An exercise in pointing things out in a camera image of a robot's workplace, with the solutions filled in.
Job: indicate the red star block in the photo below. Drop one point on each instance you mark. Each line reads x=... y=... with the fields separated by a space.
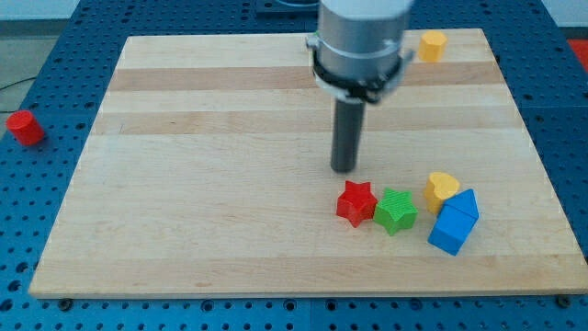
x=357 y=203

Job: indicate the red cylinder block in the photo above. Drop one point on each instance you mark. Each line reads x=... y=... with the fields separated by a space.
x=25 y=127

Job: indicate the wooden board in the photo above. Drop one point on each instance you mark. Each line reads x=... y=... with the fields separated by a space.
x=207 y=174

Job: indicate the blue house-shaped block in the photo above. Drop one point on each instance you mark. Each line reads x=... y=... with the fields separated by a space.
x=455 y=222

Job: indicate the green star block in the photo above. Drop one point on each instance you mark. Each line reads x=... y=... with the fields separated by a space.
x=395 y=211

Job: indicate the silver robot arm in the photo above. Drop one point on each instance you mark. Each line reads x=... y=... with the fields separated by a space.
x=357 y=54

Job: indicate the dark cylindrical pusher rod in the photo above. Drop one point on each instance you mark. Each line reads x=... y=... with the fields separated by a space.
x=347 y=128

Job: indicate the yellow heart block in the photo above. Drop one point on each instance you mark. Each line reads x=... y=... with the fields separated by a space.
x=439 y=187

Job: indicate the yellow hexagon block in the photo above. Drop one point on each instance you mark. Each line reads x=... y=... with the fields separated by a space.
x=432 y=46

